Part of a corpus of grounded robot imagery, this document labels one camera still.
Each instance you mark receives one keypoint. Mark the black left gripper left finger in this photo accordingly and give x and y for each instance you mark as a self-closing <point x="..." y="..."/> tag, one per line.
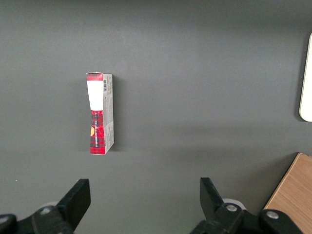
<point x="73" y="200"/>

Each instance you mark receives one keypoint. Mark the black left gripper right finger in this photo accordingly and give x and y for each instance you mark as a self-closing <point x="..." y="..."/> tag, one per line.
<point x="212" y="202"/>

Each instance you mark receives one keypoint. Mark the wooden drawer cabinet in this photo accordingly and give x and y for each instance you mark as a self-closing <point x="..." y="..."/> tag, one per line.
<point x="295" y="192"/>

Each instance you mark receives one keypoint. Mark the red plaid cardboard box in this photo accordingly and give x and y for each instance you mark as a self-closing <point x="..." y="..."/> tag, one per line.
<point x="97" y="136"/>

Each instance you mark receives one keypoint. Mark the cream plastic tray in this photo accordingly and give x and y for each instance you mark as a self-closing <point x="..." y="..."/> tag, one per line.
<point x="307" y="92"/>

